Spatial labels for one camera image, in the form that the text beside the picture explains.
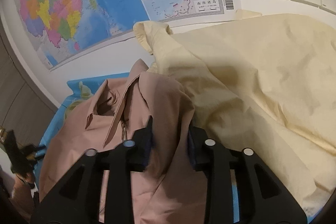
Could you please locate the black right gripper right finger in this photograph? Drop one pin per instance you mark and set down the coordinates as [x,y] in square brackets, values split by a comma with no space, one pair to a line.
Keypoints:
[262,197]

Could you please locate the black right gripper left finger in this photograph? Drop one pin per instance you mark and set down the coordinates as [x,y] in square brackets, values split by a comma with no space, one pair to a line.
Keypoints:
[76,196]

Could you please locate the pink zip jacket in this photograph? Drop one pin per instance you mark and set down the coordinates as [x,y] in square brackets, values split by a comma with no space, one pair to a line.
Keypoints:
[169,190]

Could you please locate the person's left hand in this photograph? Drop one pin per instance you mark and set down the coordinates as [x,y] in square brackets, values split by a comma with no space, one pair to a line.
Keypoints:
[21,197]

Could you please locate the grey wardrobe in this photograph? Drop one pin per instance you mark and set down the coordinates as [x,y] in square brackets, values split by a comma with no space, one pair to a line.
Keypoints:
[24,108]

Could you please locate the blue floral bed sheet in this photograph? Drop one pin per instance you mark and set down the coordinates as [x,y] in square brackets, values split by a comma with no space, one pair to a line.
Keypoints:
[82,90]

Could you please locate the cream yellow garment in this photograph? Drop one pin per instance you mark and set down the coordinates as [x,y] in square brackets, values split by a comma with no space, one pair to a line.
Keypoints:
[267,83]

